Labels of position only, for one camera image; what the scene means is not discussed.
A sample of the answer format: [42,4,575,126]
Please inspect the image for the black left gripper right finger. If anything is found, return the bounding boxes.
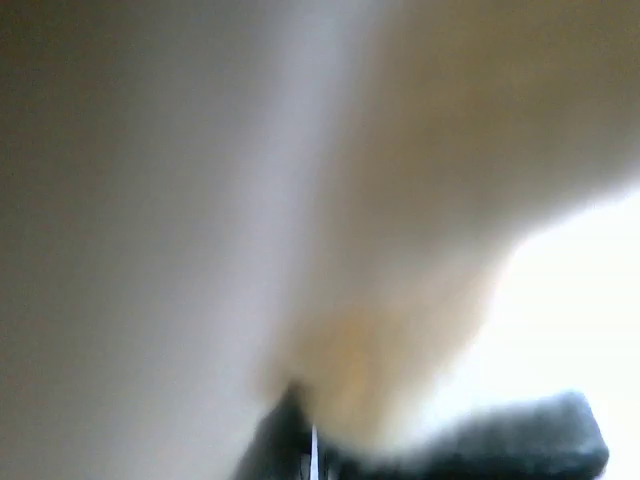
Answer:
[316,391,610,479]

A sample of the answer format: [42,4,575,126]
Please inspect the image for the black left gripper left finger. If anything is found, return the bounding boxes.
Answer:
[234,383,315,480]

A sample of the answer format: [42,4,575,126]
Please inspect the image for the bear print white cushion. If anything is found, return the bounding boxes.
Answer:
[0,0,640,441]

